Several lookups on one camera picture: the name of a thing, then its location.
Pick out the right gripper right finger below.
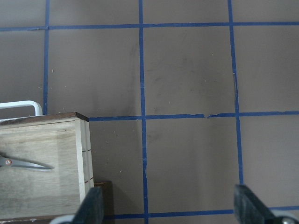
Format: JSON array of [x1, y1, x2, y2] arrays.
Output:
[[234, 184, 275, 224]]

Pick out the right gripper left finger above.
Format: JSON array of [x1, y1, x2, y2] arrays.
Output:
[[73, 187, 104, 224]]

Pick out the wooden drawer with white handle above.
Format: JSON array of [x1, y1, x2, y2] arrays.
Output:
[[0, 101, 94, 219]]

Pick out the grey orange scissors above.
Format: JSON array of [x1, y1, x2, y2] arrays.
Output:
[[0, 154, 55, 171]]

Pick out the dark brown drawer cabinet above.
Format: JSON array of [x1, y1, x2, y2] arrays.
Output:
[[0, 182, 114, 224]]

